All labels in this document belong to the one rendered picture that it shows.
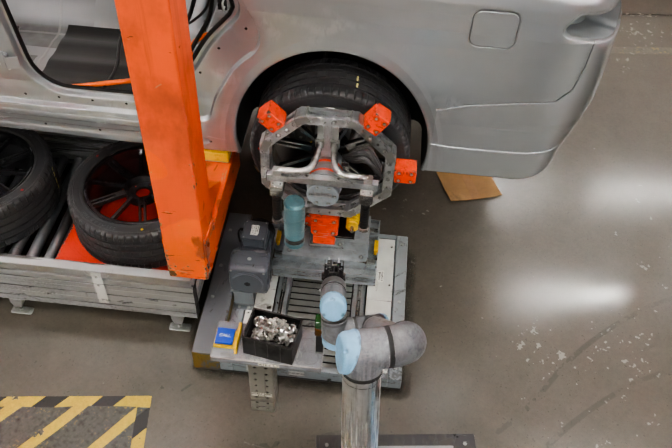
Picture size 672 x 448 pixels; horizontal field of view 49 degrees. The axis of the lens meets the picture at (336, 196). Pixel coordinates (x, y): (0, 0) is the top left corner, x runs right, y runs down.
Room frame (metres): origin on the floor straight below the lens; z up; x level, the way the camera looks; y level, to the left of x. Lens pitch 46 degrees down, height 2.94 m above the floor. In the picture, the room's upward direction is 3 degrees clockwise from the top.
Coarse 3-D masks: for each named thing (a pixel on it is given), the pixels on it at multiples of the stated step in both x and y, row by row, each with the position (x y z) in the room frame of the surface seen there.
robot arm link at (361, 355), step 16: (352, 336) 1.12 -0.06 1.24; (368, 336) 1.12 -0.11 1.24; (384, 336) 1.12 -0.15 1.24; (336, 352) 1.12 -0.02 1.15; (352, 352) 1.08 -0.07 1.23; (368, 352) 1.08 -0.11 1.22; (384, 352) 1.08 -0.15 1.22; (352, 368) 1.05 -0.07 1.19; (368, 368) 1.06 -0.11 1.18; (384, 368) 1.07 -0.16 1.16; (352, 384) 1.05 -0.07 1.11; (368, 384) 1.04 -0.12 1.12; (352, 400) 1.03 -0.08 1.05; (368, 400) 1.03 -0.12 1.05; (352, 416) 1.02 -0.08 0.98; (368, 416) 1.02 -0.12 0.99; (352, 432) 1.00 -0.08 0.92; (368, 432) 1.00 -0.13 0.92
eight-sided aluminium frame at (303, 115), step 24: (288, 120) 2.21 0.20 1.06; (312, 120) 2.17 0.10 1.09; (336, 120) 2.15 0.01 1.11; (360, 120) 2.16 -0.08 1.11; (264, 144) 2.17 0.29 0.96; (384, 144) 2.15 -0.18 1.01; (264, 168) 2.17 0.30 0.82; (384, 168) 2.14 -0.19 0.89; (288, 192) 2.18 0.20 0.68; (384, 192) 2.14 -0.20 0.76
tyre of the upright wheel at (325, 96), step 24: (288, 72) 2.43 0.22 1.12; (312, 72) 2.37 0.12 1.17; (336, 72) 2.36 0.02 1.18; (360, 72) 2.39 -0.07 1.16; (264, 96) 2.40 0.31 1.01; (288, 96) 2.26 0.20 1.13; (312, 96) 2.24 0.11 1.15; (336, 96) 2.24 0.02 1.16; (360, 96) 2.25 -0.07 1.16; (384, 96) 2.32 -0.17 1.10; (408, 120) 2.36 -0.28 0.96; (408, 144) 2.24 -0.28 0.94
